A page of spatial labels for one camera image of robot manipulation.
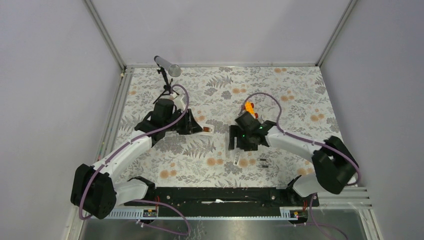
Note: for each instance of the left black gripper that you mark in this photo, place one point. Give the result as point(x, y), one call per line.
point(191, 126)

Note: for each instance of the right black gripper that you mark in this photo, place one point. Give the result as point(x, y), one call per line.
point(235, 131)

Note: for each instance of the white remote control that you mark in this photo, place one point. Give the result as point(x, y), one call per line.
point(208, 130)

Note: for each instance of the white battery cover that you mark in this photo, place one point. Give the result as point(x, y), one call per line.
point(236, 158)

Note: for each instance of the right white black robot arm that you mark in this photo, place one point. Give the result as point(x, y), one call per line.
point(334, 166)

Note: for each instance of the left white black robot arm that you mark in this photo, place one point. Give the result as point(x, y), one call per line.
point(96, 189)

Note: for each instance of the yellow toy brick car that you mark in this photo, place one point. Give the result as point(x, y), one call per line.
point(249, 107)

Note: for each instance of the black mini tripod stand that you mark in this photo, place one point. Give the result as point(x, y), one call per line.
point(167, 88)

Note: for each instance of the grey microphone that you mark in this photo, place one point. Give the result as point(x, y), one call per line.
point(172, 69)

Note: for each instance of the floral patterned table mat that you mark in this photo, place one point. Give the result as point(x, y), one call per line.
point(296, 96)

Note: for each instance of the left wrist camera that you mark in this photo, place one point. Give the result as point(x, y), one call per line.
point(179, 100)

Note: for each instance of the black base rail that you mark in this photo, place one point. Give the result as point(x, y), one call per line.
point(213, 202)

